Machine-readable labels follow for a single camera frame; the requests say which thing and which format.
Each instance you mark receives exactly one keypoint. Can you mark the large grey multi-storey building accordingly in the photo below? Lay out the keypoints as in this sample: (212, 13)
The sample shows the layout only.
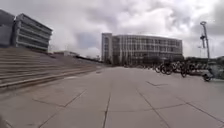
(143, 48)

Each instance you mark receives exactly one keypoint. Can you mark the grey concrete slab pavement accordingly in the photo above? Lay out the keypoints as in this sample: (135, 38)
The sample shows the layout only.
(133, 100)

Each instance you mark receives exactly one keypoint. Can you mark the low distant building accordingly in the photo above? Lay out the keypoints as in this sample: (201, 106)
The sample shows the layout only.
(66, 53)

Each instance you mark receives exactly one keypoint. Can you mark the row of parked bicycles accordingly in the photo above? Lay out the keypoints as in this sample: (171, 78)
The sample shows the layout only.
(180, 68)

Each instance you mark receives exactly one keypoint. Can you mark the wide concrete steps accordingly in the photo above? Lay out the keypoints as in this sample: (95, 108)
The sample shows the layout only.
(30, 68)

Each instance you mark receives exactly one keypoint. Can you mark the grey building with horizontal bands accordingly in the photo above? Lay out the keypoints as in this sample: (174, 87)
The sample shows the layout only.
(28, 33)

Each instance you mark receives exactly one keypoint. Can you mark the tall lamp pole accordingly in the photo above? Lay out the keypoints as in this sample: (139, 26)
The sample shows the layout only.
(205, 40)

